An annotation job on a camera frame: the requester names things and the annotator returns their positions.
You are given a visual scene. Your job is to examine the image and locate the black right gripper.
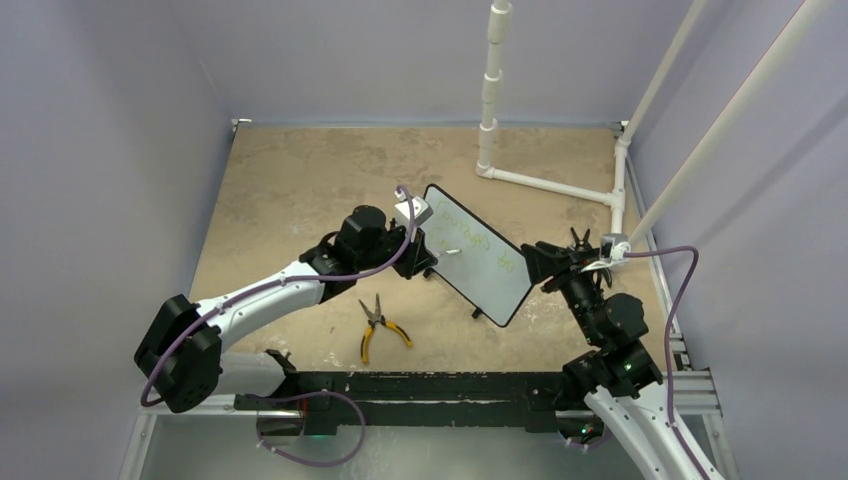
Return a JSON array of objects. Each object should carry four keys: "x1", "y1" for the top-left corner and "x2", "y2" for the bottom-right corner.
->
[{"x1": 520, "y1": 240, "x2": 602, "y2": 343}]

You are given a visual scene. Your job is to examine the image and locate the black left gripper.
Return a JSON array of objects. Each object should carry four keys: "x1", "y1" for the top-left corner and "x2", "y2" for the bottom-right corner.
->
[{"x1": 356, "y1": 217, "x2": 436, "y2": 280}]

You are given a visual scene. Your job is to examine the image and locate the black-framed whiteboard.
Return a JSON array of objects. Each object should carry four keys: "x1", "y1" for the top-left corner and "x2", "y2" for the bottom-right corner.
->
[{"x1": 420, "y1": 184, "x2": 532, "y2": 328}]

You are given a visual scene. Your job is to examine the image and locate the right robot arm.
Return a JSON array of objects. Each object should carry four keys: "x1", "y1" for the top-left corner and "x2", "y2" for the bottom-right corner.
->
[{"x1": 521, "y1": 239, "x2": 722, "y2": 479}]

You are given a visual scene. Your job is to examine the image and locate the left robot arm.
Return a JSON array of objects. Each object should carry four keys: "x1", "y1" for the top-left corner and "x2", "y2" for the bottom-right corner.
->
[{"x1": 133, "y1": 197, "x2": 436, "y2": 413}]

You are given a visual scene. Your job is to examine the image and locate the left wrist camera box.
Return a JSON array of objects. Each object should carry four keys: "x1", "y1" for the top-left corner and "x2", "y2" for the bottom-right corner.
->
[{"x1": 393, "y1": 196, "x2": 434, "y2": 229}]

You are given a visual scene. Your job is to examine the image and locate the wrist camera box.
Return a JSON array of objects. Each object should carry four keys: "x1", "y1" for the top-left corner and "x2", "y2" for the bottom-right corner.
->
[
  {"x1": 393, "y1": 196, "x2": 434, "y2": 229},
  {"x1": 582, "y1": 233, "x2": 631, "y2": 272}
]

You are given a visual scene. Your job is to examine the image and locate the yellow-handled pliers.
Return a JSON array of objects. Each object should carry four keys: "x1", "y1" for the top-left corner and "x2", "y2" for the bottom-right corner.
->
[{"x1": 357, "y1": 293, "x2": 414, "y2": 366}]

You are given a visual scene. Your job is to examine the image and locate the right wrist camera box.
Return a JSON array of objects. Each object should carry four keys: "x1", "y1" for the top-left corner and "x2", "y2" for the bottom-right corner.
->
[{"x1": 582, "y1": 233, "x2": 631, "y2": 272}]

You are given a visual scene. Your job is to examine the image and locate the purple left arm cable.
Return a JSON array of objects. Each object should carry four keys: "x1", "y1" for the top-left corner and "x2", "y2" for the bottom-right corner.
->
[{"x1": 140, "y1": 185, "x2": 419, "y2": 408}]

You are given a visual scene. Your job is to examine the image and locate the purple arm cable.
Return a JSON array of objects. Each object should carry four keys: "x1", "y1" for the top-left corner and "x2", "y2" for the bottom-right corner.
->
[
  {"x1": 623, "y1": 245, "x2": 717, "y2": 480},
  {"x1": 140, "y1": 185, "x2": 419, "y2": 408}
]

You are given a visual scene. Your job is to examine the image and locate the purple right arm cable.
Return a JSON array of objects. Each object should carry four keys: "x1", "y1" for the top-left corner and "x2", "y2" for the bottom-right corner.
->
[{"x1": 623, "y1": 245, "x2": 717, "y2": 480}]

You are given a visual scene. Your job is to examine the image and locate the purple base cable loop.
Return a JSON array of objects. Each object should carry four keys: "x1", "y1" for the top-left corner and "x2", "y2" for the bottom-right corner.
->
[{"x1": 255, "y1": 390, "x2": 368, "y2": 469}]

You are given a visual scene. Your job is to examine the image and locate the white PVC pipe frame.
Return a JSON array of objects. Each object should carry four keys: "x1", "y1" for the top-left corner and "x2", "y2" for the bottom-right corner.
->
[{"x1": 475, "y1": 0, "x2": 833, "y2": 253}]

